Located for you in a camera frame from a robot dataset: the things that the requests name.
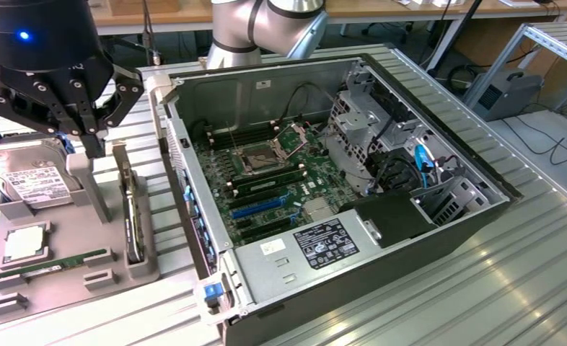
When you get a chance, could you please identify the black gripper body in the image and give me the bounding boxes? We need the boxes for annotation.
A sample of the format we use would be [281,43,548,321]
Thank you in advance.
[0,0,116,109]

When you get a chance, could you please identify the green graphics card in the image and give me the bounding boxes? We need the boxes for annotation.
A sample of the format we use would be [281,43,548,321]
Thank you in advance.
[112,141,148,263]

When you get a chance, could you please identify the office chair base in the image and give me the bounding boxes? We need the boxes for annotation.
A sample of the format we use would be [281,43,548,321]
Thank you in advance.
[97,34,164,68]
[340,21,415,37]

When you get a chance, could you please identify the open black PC case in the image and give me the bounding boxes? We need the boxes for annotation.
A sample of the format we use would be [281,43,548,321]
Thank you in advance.
[145,52,524,346]

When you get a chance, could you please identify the hard disk with blue carrier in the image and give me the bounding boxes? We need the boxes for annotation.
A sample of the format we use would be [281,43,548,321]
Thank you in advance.
[0,125,84,210]

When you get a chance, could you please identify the black RAM slot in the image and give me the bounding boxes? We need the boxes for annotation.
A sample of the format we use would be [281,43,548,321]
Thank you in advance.
[209,130,277,146]
[229,168,305,192]
[208,125,275,141]
[207,121,273,137]
[212,134,279,151]
[224,162,301,185]
[227,165,303,188]

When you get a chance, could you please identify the wooden desk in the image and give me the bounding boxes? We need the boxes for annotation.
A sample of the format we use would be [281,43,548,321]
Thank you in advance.
[92,9,216,37]
[325,0,567,71]

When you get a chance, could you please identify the thin metal locking lever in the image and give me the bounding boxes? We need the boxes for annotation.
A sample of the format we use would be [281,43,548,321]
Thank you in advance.
[225,120,240,156]

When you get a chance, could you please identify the CPU socket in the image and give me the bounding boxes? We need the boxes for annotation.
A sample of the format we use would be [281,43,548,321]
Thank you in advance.
[233,141,289,177]

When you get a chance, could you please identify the open metal socket cover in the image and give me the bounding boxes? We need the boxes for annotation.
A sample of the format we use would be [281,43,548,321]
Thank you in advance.
[271,123,309,159]

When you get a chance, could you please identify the grey parts rack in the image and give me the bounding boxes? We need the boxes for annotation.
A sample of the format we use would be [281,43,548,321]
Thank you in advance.
[0,153,161,320]

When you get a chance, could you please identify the silver CPU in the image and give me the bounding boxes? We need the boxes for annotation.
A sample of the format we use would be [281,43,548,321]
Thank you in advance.
[1,226,48,264]

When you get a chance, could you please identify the green RAM stick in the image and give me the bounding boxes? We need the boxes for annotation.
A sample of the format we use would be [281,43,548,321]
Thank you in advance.
[233,169,309,198]
[0,248,109,280]

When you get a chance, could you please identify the long black expansion slot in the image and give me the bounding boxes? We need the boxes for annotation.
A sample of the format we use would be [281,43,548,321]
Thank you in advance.
[241,223,297,244]
[237,216,289,236]
[227,192,283,210]

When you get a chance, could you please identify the blue expansion slot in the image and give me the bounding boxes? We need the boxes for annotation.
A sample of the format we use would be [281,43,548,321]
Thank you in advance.
[232,199,288,221]

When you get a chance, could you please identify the green motherboard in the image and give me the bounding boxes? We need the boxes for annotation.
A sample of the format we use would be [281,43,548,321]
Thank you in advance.
[193,120,356,249]

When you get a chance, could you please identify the metal drive cage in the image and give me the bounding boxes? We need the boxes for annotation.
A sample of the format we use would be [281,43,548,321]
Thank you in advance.
[324,59,457,195]

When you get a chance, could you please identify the silver chipset heatsink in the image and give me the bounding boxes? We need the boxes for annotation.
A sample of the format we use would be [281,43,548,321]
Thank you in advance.
[304,200,337,221]

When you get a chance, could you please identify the blue case latch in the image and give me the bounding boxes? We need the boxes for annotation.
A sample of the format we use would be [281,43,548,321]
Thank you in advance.
[203,283,224,308]

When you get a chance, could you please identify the silver power supply unit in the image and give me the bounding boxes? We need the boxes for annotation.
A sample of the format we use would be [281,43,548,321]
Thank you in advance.
[232,209,385,306]

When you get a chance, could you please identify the black plastic shroud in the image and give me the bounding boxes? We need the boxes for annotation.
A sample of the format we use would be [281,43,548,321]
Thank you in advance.
[337,190,440,249]

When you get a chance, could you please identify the perforated metal disk bay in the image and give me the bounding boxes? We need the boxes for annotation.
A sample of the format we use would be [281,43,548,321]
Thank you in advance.
[409,175,499,227]

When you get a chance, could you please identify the black pole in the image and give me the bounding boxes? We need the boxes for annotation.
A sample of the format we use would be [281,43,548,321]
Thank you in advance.
[427,0,485,73]

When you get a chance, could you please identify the grey machine box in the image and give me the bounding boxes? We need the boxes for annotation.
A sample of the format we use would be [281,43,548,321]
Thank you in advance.
[464,70,544,123]

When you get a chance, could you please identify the thin hanging cable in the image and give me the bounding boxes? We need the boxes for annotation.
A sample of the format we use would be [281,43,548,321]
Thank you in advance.
[140,0,164,66]

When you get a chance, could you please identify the looped black wire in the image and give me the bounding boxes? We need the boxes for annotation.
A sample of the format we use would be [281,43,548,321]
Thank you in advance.
[280,82,336,125]

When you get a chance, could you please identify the black power wire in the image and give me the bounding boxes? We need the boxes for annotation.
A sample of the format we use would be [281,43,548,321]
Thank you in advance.
[367,142,427,194]

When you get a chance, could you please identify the blue disk wire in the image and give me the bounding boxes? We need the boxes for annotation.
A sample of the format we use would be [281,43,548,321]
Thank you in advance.
[413,143,433,189]

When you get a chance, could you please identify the black floor cable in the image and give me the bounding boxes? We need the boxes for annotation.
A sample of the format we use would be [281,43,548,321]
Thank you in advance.
[501,115,567,167]

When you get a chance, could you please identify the aluminium slat table frame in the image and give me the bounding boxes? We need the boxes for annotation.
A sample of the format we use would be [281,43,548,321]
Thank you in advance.
[475,19,567,111]

